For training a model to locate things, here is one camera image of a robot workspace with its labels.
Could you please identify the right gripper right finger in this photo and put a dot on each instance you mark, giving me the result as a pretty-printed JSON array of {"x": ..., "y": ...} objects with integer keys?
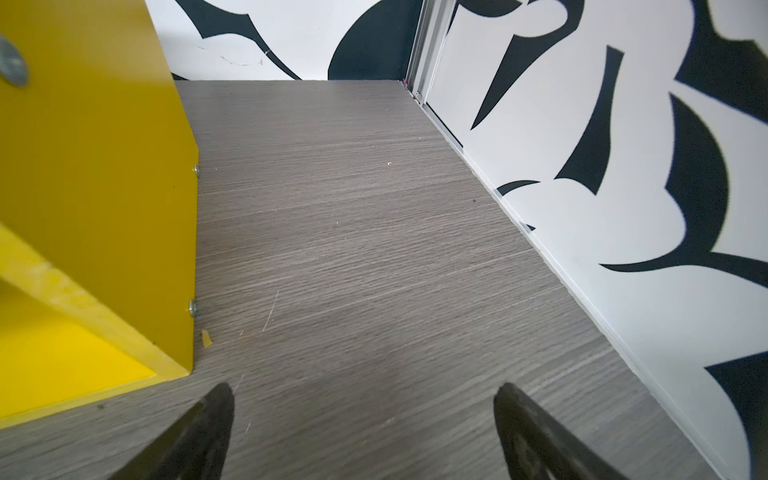
[{"x": 536, "y": 446}]

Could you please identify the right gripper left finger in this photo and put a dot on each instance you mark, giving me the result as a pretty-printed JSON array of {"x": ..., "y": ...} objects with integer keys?
[{"x": 194, "y": 447}]

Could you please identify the yellow shelf unit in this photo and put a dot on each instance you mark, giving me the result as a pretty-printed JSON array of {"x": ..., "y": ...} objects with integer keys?
[{"x": 99, "y": 183}]

